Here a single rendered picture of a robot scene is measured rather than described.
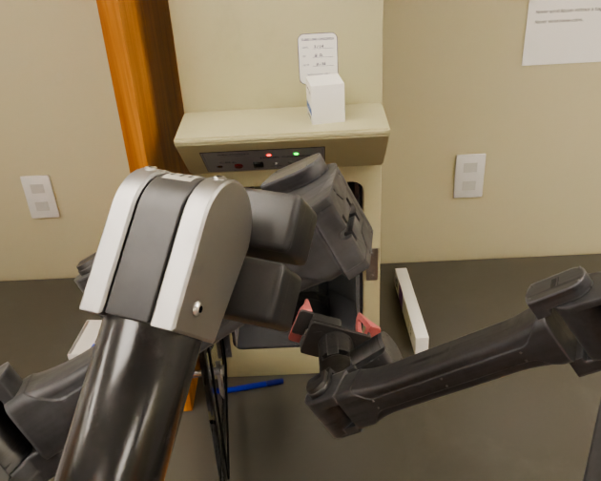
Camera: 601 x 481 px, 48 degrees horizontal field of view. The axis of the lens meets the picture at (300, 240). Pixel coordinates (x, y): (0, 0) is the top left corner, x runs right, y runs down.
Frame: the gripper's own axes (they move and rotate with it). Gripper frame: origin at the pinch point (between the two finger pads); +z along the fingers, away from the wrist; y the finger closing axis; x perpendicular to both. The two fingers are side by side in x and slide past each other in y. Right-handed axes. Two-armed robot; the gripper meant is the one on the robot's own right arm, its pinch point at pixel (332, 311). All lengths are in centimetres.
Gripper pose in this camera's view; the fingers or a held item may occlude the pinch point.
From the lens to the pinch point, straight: 118.3
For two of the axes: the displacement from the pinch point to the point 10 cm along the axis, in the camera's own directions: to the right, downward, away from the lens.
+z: -0.2, -5.1, 8.6
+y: -9.5, -2.6, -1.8
